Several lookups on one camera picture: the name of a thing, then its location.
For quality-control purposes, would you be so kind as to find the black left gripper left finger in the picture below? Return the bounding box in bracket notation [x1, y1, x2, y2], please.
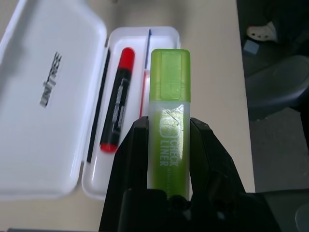
[98, 116, 150, 232]

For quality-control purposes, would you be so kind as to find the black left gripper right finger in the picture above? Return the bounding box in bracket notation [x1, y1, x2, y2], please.
[189, 117, 247, 201]

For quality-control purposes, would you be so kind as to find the black marker with red cap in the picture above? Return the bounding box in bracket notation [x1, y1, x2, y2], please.
[99, 47, 136, 153]

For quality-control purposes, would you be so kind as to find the green highlighter pen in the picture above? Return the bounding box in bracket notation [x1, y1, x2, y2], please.
[147, 48, 192, 201]

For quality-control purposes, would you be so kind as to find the white plastic pencil case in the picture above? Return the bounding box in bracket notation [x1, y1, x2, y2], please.
[0, 0, 182, 201]

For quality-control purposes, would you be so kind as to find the blue-grey floor box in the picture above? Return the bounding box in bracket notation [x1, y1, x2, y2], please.
[243, 40, 260, 55]

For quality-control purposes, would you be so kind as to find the white bystander shoe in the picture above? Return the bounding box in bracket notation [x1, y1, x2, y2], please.
[247, 20, 277, 43]

